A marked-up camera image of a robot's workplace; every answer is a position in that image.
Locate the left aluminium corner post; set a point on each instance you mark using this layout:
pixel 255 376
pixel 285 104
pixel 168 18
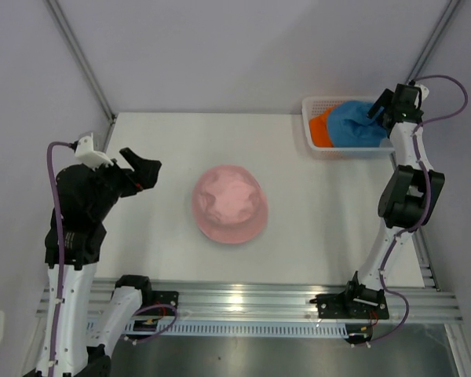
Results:
pixel 67 34

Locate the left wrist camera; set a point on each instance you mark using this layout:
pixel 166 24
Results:
pixel 88 156

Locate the aluminium mounting rail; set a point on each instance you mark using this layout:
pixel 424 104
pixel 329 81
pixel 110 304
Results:
pixel 290 302

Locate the white slotted cable duct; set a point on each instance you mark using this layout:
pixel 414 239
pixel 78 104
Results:
pixel 304 330

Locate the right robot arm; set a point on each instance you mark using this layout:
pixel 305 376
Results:
pixel 406 204

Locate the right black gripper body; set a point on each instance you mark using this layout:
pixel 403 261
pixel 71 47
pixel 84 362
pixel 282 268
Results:
pixel 418 112

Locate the white plastic basket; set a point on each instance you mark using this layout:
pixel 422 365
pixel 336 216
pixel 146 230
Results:
pixel 311 107

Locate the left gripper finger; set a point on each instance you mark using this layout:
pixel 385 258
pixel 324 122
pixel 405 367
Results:
pixel 146 175
pixel 133 159

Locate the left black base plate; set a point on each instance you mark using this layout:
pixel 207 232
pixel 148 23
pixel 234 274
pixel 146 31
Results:
pixel 158 304

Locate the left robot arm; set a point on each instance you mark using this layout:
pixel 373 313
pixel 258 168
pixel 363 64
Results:
pixel 83 195

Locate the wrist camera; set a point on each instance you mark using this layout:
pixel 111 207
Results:
pixel 422 93
pixel 88 156

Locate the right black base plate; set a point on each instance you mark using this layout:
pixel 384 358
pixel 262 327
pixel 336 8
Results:
pixel 341 306

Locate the orange bucket hat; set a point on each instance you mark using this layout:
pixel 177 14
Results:
pixel 318 130

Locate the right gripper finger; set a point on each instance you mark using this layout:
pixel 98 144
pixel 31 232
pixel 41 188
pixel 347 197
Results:
pixel 380 105
pixel 386 121

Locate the blue bucket hat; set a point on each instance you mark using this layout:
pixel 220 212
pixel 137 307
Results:
pixel 348 126

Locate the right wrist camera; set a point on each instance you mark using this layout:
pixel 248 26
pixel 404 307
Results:
pixel 422 93

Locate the pink bucket hat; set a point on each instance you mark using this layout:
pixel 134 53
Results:
pixel 228 205

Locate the aluminium corner post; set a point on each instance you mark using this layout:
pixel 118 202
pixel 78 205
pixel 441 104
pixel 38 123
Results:
pixel 438 31
pixel 67 34

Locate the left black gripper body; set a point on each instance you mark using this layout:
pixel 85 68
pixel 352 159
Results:
pixel 114 181

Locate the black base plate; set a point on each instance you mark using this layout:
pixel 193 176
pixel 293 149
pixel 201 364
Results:
pixel 158 304
pixel 341 306

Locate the right aluminium corner post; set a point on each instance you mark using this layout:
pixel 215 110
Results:
pixel 438 31

